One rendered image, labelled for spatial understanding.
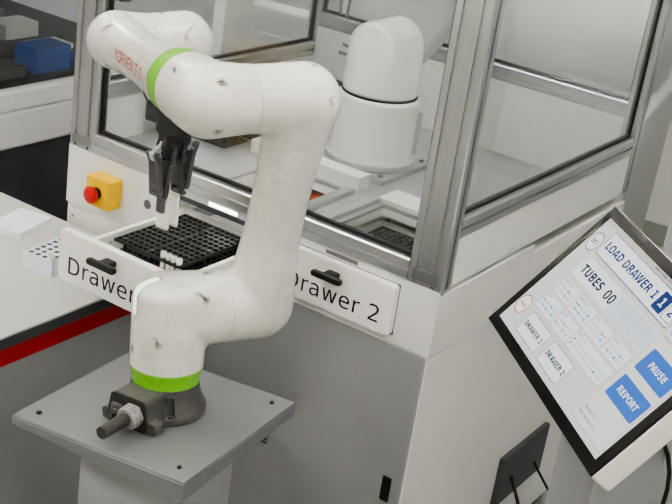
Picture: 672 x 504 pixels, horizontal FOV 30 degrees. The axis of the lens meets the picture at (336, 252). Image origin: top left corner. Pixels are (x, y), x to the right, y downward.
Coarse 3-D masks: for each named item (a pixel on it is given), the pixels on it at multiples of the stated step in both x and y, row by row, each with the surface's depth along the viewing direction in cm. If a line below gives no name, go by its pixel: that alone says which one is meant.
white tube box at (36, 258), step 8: (48, 240) 277; (56, 240) 278; (32, 248) 273; (40, 248) 273; (48, 248) 274; (56, 248) 274; (24, 256) 271; (32, 256) 270; (40, 256) 270; (48, 256) 270; (56, 256) 271; (24, 264) 272; (32, 264) 270; (40, 264) 269; (48, 264) 268; (56, 264) 269; (40, 272) 270; (48, 272) 269; (56, 272) 270
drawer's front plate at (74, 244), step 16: (64, 240) 252; (80, 240) 250; (96, 240) 249; (64, 256) 253; (80, 256) 251; (96, 256) 248; (112, 256) 245; (128, 256) 244; (64, 272) 255; (80, 272) 252; (96, 272) 249; (128, 272) 244; (144, 272) 241; (96, 288) 250; (128, 288) 245; (128, 304) 246
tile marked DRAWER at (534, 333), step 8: (528, 320) 224; (536, 320) 222; (520, 328) 224; (528, 328) 222; (536, 328) 220; (544, 328) 219; (520, 336) 222; (528, 336) 221; (536, 336) 219; (544, 336) 217; (528, 344) 219; (536, 344) 217
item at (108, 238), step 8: (184, 208) 280; (192, 216) 279; (200, 216) 278; (208, 216) 277; (136, 224) 268; (144, 224) 269; (152, 224) 271; (216, 224) 276; (224, 224) 274; (112, 232) 262; (120, 232) 263; (128, 232) 265; (232, 232) 273; (240, 232) 272; (104, 240) 260; (112, 240) 262; (232, 256) 259; (216, 264) 254; (224, 264) 256
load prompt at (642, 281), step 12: (612, 240) 222; (624, 240) 220; (600, 252) 222; (612, 252) 220; (624, 252) 217; (636, 252) 215; (612, 264) 217; (624, 264) 215; (636, 264) 213; (624, 276) 213; (636, 276) 211; (648, 276) 208; (636, 288) 209; (648, 288) 206; (660, 288) 204; (648, 300) 204; (660, 300) 202; (660, 312) 200; (660, 324) 198
